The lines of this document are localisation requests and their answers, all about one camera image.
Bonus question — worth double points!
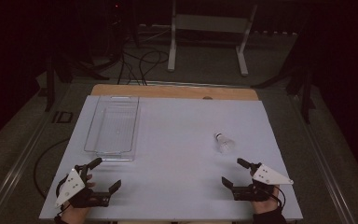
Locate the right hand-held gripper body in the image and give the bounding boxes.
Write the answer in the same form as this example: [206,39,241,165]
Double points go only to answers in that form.
[231,161,295,203]

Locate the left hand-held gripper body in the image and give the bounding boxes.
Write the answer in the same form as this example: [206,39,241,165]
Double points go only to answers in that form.
[54,163,111,209]

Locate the white shuttlecock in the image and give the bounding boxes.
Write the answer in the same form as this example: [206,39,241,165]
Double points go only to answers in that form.
[213,132,236,154]

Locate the clear plastic bin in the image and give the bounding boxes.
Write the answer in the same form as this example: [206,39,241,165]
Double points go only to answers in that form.
[83,95,141,162]

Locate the person's left hand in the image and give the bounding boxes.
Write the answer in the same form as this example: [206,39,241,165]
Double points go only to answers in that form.
[59,174,96,224]

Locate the person's right hand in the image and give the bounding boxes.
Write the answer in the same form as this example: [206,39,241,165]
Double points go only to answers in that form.
[251,185,281,215]

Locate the white board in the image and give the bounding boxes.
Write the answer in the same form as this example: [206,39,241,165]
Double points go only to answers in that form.
[39,95,304,222]

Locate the black tripod stand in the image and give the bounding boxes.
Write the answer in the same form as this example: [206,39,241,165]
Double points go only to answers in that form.
[251,62,316,125]
[45,52,110,112]

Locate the wooden table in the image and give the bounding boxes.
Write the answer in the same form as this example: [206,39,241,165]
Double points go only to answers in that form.
[90,83,259,101]

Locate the white power strip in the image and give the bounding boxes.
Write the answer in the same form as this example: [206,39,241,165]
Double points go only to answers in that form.
[255,30,297,36]

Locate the white metal stand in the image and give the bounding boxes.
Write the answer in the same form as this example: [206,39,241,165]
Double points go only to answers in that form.
[167,0,259,77]

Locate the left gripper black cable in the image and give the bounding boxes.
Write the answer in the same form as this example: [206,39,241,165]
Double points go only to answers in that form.
[55,166,77,200]

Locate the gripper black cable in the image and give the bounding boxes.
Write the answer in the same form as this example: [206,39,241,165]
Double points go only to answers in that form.
[272,185,287,209]
[55,166,77,200]

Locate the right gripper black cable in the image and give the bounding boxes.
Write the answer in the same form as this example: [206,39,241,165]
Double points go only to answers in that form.
[272,185,287,209]

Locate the black looped floor cable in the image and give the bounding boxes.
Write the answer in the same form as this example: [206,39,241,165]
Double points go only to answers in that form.
[33,138,71,200]

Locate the black floor bracket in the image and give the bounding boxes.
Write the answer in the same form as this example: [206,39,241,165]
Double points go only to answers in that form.
[51,110,75,124]

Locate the black floor cables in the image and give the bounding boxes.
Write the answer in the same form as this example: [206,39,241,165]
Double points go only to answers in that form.
[117,49,171,87]

